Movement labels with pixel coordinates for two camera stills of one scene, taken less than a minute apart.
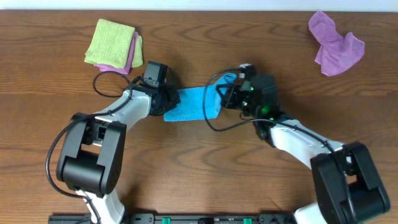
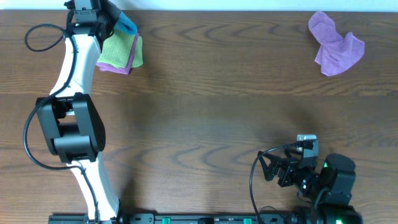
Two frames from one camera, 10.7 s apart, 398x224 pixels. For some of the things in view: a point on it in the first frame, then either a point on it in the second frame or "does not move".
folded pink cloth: x=125 y=70 does not move
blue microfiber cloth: x=191 y=105 to x=125 y=25
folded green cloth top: x=111 y=44 does not move
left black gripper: x=171 y=98 to x=106 y=15
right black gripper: x=227 y=100 to x=289 y=166
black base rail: x=180 y=218 does not move
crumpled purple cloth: x=336 y=54 does not move
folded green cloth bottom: x=138 y=54 does not move
